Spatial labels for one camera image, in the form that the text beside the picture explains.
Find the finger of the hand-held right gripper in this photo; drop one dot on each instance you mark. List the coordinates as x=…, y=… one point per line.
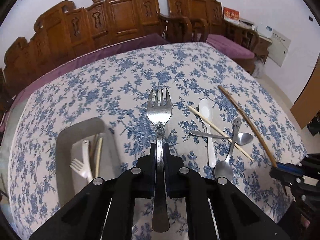
x=287, y=166
x=282, y=173

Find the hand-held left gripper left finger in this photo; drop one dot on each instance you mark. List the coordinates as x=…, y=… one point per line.
x=151, y=170

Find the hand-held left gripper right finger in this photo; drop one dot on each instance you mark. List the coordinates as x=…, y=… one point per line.
x=167, y=175

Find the metal fork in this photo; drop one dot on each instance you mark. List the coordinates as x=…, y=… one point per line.
x=158, y=120

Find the plain metal spoon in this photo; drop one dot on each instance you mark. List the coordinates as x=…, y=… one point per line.
x=245, y=138

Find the brown wooden chopstick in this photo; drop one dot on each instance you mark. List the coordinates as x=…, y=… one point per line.
x=250, y=122

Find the chopsticks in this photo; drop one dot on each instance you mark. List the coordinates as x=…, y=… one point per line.
x=94, y=150

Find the white plastic spoon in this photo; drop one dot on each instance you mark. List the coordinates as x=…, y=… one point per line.
x=85, y=152
x=206, y=110

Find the white plastic fork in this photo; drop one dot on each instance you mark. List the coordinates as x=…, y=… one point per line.
x=76, y=166

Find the metal tray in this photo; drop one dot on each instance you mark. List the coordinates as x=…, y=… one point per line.
x=82, y=130

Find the brown wooden door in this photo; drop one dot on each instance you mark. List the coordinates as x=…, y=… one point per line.
x=307, y=105

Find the blue floral tablecloth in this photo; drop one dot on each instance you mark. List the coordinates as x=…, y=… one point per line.
x=112, y=80

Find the clear plastic bag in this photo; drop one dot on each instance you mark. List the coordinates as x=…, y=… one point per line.
x=258, y=66

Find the wooden side table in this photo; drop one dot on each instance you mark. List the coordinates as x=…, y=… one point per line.
x=261, y=47

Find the purple armchair cushion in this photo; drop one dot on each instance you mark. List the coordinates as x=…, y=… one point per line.
x=230, y=46

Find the white device box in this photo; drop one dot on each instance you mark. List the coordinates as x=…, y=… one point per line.
x=265, y=30

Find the grey and white box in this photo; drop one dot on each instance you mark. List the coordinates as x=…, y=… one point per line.
x=247, y=24

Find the carved wooden sofa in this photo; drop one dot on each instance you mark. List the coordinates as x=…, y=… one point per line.
x=120, y=15

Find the carved wooden armchair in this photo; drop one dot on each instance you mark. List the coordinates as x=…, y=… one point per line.
x=197, y=7

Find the white wall cabinet panel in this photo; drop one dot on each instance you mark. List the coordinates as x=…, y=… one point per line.
x=279, y=48

